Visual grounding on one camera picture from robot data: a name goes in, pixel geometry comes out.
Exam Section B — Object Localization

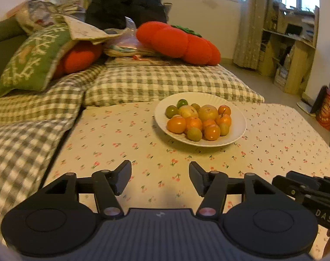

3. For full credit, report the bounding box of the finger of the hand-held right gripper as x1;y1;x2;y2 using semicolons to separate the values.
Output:
287;170;330;196
272;175;322;205

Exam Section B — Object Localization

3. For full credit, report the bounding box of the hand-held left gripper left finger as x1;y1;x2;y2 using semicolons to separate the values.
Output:
40;160;132;218

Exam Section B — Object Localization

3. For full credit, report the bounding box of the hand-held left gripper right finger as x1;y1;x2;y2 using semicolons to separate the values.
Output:
189;161;283;219

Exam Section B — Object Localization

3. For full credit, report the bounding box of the white plate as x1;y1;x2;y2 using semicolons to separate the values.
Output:
154;92;247;148

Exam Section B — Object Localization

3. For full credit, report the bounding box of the tangerine with stem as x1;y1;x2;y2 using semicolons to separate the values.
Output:
215;114;232;126

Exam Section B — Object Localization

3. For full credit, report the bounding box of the large yellow orange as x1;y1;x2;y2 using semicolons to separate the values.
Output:
178;105;199;118
198;105;219;121

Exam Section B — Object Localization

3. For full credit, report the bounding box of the red printed bag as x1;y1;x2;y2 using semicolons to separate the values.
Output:
316;90;330;131

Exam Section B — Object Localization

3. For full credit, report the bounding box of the white flat stand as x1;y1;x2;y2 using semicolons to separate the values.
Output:
297;102;316;117

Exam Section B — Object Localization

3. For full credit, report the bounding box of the black board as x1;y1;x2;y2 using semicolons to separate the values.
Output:
310;85;330;115

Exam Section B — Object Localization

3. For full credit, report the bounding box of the red plush cushion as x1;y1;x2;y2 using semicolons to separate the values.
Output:
52;41;104;80

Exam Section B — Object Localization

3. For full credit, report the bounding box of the wooden shelf unit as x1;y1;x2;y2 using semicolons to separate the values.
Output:
259;1;320;95

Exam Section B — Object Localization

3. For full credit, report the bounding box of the clear plastic bag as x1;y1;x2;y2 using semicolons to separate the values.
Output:
103;16;155;57

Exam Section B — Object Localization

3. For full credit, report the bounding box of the red tomato cushion green stalk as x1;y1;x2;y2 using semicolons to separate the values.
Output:
136;22;221;66

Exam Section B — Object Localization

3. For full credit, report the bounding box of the green embroidered cushion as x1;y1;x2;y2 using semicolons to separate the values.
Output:
0;23;81;98

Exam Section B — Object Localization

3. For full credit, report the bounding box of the white floral cloth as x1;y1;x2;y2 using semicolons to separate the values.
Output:
63;15;127;45

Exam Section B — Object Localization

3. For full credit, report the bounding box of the patterned beige curtain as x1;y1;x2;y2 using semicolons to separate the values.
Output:
233;0;281;71

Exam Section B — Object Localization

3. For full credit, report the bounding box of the grey-green sofa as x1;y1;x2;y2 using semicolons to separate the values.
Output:
0;19;32;101

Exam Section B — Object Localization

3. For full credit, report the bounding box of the black jacket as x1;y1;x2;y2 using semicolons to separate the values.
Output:
85;0;168;30

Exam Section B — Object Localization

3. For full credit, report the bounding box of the stack of papers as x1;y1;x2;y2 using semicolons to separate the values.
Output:
56;0;87;14

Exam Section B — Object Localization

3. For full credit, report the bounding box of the patterned patchwork cushion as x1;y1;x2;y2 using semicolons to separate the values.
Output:
15;0;70;36

